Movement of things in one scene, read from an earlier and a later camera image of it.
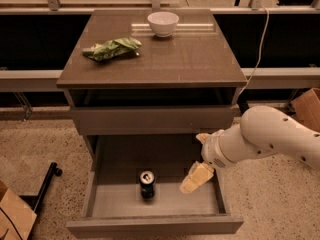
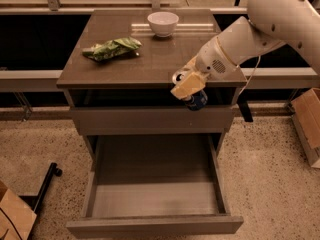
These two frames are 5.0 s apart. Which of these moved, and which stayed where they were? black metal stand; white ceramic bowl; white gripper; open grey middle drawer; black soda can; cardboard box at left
Moved: black soda can; white gripper
Stayed: open grey middle drawer; cardboard box at left; black metal stand; white ceramic bowl
